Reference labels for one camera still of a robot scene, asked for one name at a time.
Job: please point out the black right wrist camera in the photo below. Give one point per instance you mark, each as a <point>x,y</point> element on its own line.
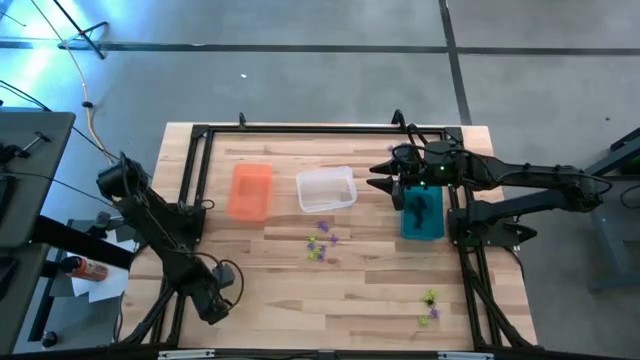
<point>398,197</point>

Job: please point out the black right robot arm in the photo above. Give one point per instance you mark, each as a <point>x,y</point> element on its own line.
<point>530,172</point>

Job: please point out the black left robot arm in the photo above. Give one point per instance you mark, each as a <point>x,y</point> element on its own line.
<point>160,235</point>

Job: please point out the orange spray can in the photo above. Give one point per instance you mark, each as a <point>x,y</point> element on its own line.
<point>87,270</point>

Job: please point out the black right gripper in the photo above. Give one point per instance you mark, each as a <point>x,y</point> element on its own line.
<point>440,165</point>

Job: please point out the silver bracket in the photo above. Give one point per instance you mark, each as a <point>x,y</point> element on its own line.
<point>465,356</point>
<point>187,354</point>

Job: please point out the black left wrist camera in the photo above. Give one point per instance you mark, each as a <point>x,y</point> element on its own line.
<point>224,276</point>

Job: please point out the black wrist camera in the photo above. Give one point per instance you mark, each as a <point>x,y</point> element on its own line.
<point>224,276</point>
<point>398,197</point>

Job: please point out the black aluminium table frame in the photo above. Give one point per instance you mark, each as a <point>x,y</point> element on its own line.
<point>325,129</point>

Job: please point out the black tripod stand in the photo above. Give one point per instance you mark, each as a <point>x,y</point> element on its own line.
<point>82,36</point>

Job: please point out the grey side table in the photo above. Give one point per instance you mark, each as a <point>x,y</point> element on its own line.
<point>35,165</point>

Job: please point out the black beam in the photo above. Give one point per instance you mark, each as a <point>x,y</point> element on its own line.
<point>85,245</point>

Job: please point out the white paper sheets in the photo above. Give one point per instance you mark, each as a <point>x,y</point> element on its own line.
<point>107,287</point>

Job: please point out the orange plastic bin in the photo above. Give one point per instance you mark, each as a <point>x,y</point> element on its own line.
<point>250,192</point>

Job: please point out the black tool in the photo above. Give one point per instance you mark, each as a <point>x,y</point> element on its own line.
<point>10,150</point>

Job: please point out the black plastic spider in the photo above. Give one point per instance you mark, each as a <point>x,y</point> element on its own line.
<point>417,226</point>
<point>419,216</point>
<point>420,204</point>

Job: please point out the clear plastic bin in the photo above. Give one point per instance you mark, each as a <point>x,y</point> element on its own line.
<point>325,192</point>

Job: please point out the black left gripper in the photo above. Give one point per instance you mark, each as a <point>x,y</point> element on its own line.
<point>212,305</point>

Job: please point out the teal plastic bin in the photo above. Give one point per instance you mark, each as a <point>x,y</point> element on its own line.
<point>436,225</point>

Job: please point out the grey metal cart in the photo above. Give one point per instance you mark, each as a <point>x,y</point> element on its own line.
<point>615,240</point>

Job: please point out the black round knob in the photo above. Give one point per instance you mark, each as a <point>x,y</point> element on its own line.
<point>49,340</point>

